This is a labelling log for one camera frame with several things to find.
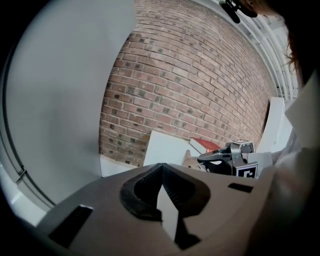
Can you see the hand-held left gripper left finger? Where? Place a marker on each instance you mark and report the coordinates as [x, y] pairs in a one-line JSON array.
[[105, 200]]

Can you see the red book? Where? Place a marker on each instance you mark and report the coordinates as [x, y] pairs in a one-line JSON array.
[[207, 143]]

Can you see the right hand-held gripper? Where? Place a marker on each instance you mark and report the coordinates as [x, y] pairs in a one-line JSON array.
[[246, 171]]

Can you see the grey metal cabinet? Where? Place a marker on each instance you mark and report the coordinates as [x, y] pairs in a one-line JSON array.
[[62, 87]]

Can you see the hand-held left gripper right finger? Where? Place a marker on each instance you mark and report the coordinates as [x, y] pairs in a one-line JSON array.
[[225, 212]]

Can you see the black head-worn camera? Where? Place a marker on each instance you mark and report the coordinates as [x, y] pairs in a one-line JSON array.
[[237, 10]]

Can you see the white desk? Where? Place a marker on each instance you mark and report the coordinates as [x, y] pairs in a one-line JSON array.
[[165, 147]]

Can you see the person's grey jacket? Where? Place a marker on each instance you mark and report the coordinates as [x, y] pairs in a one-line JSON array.
[[300, 175]]

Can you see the white window frame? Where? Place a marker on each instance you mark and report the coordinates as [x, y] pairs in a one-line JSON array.
[[272, 50]]

